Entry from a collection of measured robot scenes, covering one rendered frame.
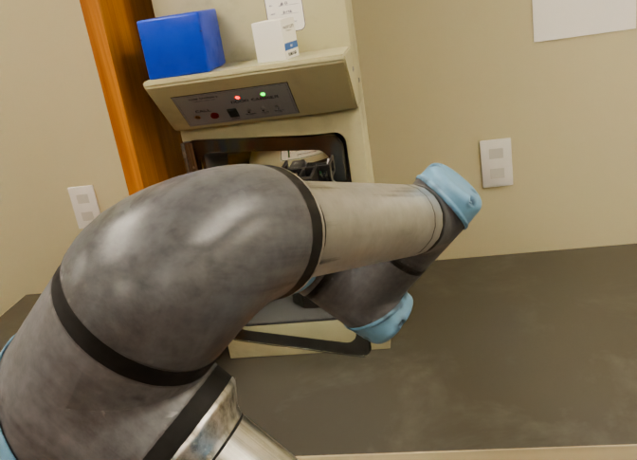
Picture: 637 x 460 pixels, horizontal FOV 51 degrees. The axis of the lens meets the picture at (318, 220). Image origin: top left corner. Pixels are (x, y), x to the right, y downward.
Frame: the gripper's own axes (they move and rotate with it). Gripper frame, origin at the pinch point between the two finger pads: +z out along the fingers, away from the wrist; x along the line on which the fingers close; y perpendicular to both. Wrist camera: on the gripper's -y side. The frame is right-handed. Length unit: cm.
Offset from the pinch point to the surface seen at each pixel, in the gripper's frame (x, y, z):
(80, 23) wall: 61, 30, 55
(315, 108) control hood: 0.8, 11.1, 7.9
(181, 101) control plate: 21.4, 15.7, 3.2
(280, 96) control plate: 5.5, 14.4, 4.5
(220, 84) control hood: 13.9, 17.8, 1.2
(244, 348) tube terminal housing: 22.7, -34.9, 11.5
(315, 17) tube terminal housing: -0.9, 25.1, 11.5
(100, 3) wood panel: 30.9, 32.4, 3.2
